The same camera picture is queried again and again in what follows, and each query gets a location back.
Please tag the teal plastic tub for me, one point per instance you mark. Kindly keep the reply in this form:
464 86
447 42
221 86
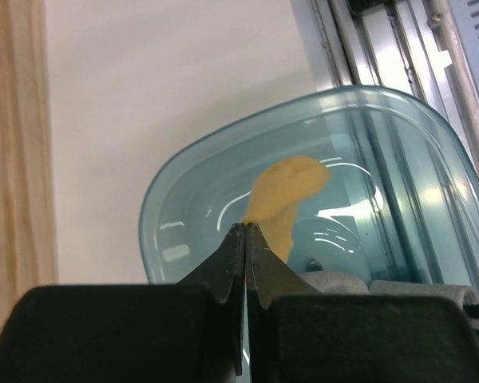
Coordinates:
402 204

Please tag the grey striped sock left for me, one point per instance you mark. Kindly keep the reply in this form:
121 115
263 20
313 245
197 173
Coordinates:
457 303

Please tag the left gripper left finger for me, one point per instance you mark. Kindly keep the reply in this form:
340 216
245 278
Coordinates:
190 331

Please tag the wooden hanging rack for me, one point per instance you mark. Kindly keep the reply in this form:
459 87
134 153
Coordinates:
27 229

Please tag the yellow sock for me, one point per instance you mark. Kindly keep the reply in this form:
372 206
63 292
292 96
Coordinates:
276 194

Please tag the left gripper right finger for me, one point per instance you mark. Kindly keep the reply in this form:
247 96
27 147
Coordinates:
297 334

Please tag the aluminium mounting rail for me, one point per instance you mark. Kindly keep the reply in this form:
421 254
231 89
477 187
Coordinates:
411 46

